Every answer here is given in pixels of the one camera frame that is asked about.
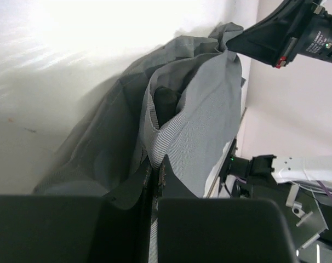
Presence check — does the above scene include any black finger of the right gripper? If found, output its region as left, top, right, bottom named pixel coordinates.
left=226, top=1, right=317, bottom=67

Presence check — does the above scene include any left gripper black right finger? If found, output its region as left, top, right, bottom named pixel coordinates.
left=157, top=156, right=296, bottom=262

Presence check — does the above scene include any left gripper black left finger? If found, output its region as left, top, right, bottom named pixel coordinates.
left=0, top=163, right=152, bottom=262

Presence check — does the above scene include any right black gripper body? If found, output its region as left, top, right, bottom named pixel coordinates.
left=290, top=1, right=332, bottom=63

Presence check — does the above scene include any grey pleated skirt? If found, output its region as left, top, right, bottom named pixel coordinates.
left=33, top=23, right=243, bottom=197

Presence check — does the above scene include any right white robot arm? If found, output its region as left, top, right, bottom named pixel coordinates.
left=226, top=1, right=332, bottom=195

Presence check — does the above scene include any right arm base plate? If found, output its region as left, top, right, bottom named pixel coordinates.
left=283, top=185, right=332, bottom=262

